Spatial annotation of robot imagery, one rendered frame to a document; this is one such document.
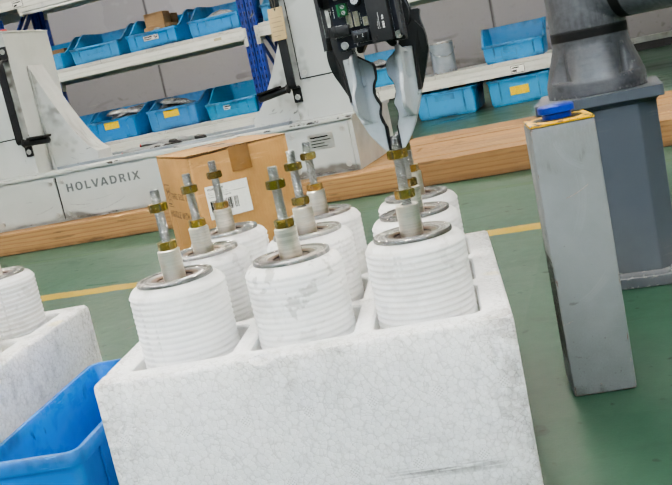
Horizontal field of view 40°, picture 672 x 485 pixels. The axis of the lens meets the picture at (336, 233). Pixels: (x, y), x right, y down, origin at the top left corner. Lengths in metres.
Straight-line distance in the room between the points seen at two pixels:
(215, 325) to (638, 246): 0.78
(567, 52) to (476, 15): 7.88
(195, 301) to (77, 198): 2.62
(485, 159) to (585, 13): 1.48
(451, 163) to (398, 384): 2.11
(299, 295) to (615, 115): 0.73
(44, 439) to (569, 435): 0.57
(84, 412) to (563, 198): 0.62
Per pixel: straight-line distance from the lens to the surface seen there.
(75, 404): 1.16
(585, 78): 1.45
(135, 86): 10.49
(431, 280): 0.84
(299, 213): 0.99
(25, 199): 3.60
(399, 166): 0.86
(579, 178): 1.04
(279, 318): 0.86
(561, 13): 1.47
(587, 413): 1.06
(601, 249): 1.06
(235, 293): 1.00
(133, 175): 3.35
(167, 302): 0.88
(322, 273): 0.85
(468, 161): 2.90
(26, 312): 1.22
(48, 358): 1.18
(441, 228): 0.87
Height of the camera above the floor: 0.42
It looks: 10 degrees down
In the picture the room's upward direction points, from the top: 12 degrees counter-clockwise
